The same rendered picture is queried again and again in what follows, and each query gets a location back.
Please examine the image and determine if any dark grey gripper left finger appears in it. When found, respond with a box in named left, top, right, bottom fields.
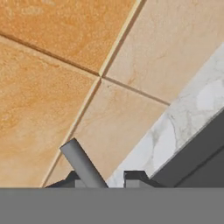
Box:
left=45, top=170, right=88, bottom=189

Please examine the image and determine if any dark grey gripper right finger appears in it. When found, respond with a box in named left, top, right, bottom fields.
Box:
left=123, top=170, right=165, bottom=189

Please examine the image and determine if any dark grey cupboard door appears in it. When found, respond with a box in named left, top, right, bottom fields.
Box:
left=175, top=148, right=224, bottom=188

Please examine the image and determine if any grey cylindrical bar handle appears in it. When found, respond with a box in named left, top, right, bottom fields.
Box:
left=59, top=137, right=109, bottom=189

